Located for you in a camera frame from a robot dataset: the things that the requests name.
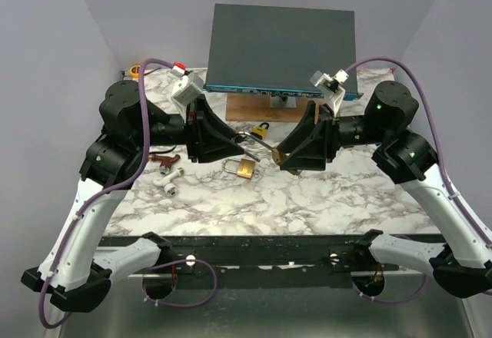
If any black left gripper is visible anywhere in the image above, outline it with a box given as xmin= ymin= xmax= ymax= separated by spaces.
xmin=133 ymin=94 xmax=245 ymax=163

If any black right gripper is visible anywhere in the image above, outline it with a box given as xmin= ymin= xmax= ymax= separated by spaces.
xmin=275 ymin=101 xmax=388 ymax=170

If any small brass padlock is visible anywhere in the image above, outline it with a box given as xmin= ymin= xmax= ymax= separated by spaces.
xmin=222 ymin=158 xmax=255 ymax=180

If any brass long-shackle padlock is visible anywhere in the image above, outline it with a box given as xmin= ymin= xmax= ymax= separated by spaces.
xmin=237 ymin=131 xmax=288 ymax=167

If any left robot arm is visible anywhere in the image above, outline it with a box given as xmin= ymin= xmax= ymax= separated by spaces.
xmin=21 ymin=80 xmax=244 ymax=313

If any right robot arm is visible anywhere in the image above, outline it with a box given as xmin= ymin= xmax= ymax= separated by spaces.
xmin=278 ymin=81 xmax=491 ymax=298

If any wooden board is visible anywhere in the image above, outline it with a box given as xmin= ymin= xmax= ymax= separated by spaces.
xmin=225 ymin=94 xmax=323 ymax=123

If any yellow padlock black shackle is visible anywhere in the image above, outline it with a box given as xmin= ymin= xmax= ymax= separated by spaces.
xmin=251 ymin=122 xmax=270 ymax=140

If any brown plastic tap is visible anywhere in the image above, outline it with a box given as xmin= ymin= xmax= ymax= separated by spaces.
xmin=148 ymin=153 xmax=181 ymax=175

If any white plastic tap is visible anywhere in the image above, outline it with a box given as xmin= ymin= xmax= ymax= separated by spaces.
xmin=153 ymin=167 xmax=184 ymax=197

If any yellow tape measure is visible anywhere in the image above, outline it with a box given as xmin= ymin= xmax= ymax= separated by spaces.
xmin=129 ymin=65 xmax=140 ymax=80

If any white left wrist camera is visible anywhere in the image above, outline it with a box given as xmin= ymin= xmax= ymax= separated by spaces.
xmin=171 ymin=62 xmax=204 ymax=120

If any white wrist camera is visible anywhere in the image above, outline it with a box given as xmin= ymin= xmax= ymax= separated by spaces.
xmin=310 ymin=69 xmax=349 ymax=116
xmin=171 ymin=62 xmax=204 ymax=120

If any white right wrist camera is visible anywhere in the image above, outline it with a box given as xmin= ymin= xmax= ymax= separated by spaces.
xmin=310 ymin=69 xmax=349 ymax=116

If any grey network switch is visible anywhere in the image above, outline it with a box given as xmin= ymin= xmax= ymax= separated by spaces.
xmin=204 ymin=4 xmax=357 ymax=98

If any black mounting rail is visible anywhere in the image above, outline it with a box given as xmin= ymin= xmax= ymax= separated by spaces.
xmin=95 ymin=234 xmax=443 ymax=289

